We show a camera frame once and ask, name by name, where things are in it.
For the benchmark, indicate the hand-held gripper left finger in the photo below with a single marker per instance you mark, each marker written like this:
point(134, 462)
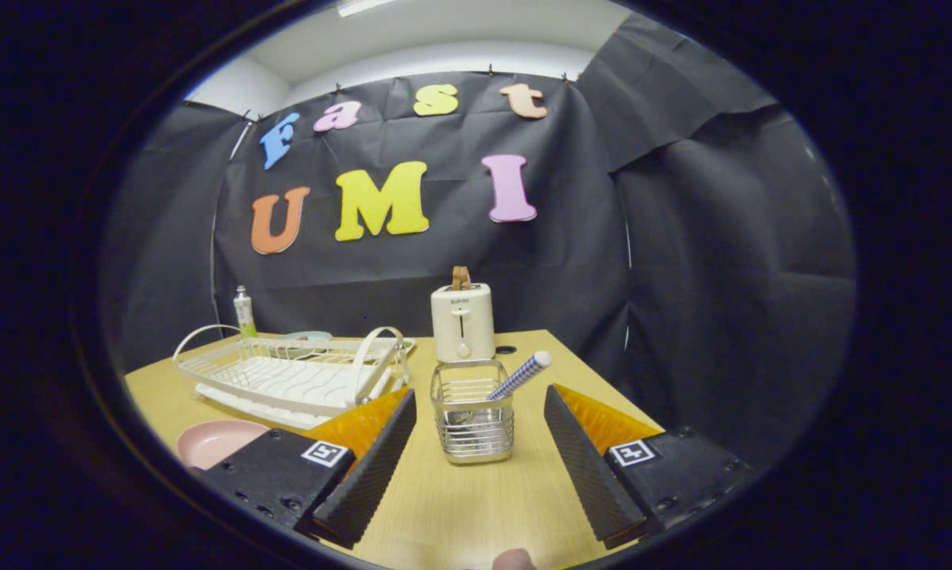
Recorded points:
point(369, 475)

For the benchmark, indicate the black backdrop cloth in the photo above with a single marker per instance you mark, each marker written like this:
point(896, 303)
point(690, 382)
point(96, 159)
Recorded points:
point(682, 253)

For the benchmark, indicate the white toaster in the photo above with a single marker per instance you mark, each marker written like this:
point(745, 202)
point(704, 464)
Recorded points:
point(462, 317)

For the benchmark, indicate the pink plate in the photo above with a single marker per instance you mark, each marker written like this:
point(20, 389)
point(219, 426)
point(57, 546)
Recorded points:
point(218, 442)

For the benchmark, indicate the clear bottle with green liquid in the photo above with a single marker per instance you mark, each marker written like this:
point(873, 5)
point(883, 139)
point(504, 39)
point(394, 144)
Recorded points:
point(245, 317)

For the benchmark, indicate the light blue plate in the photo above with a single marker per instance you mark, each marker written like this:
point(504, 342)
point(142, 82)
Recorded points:
point(310, 336)

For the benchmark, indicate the ceiling light panel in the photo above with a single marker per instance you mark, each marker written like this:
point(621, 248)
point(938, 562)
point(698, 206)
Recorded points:
point(361, 6)

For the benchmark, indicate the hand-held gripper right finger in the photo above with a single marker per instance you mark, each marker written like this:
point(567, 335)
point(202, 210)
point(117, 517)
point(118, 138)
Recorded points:
point(583, 467)

